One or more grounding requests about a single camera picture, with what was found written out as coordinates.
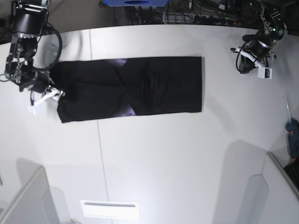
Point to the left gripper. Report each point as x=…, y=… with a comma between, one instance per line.
x=259, y=49

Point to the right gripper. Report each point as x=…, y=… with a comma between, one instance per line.
x=40, y=83

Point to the black T-shirt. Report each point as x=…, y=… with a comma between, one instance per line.
x=111, y=88

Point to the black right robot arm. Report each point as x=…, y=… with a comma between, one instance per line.
x=29, y=24

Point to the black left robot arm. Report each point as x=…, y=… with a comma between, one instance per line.
x=272, y=26

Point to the black power strip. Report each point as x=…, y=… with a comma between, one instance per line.
x=213, y=21

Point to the teal glue gun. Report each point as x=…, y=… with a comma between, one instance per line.
x=292, y=127

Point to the blue plastic bin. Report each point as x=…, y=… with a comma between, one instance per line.
x=126, y=3

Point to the white left table divider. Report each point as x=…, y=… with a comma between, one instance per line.
x=36, y=202

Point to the white table divider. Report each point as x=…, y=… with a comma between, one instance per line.
x=36, y=202
x=254, y=189

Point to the black keyboard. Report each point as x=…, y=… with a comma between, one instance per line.
x=292, y=170

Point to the white right table divider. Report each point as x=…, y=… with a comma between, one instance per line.
x=254, y=189

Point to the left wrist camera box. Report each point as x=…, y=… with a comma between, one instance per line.
x=265, y=72

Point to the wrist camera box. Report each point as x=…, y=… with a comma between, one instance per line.
x=35, y=110
x=265, y=72

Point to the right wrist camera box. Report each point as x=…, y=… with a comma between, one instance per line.
x=35, y=110

